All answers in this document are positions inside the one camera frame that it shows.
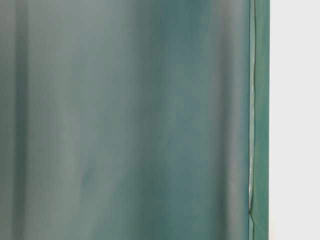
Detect green cloth table cover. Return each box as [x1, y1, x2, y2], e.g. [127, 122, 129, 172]
[0, 0, 270, 240]

